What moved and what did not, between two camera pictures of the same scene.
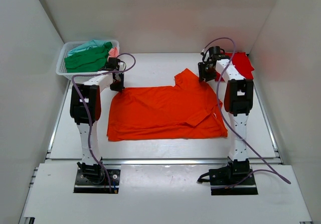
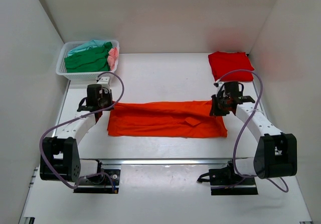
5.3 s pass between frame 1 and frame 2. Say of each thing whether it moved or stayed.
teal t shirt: stayed
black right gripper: moved
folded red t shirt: stayed
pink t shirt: stayed
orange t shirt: moved
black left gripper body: moved
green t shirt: stayed
